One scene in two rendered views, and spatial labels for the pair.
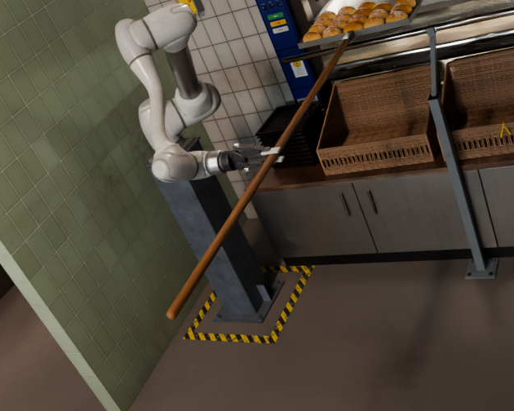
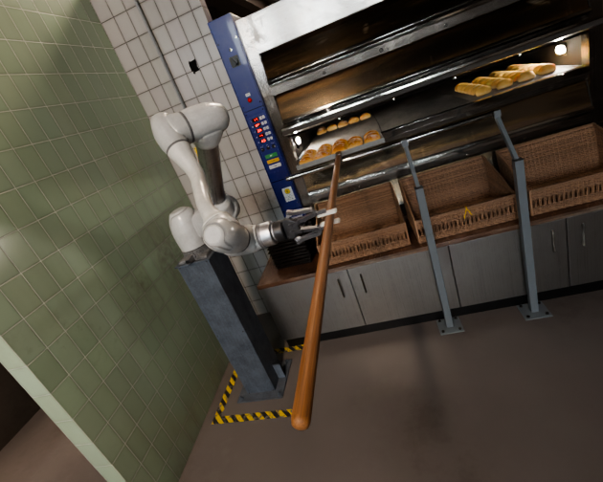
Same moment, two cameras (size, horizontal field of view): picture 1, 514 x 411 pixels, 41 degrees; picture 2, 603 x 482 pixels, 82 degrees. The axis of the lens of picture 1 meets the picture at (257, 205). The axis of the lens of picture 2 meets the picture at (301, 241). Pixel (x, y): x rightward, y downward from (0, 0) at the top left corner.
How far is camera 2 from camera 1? 1.39 m
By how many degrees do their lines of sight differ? 19
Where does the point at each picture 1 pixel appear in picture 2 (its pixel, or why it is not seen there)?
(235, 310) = (256, 389)
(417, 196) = (399, 273)
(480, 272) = (451, 328)
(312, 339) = (332, 405)
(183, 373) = (217, 460)
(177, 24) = (212, 116)
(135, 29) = (172, 118)
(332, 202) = (330, 288)
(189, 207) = (216, 301)
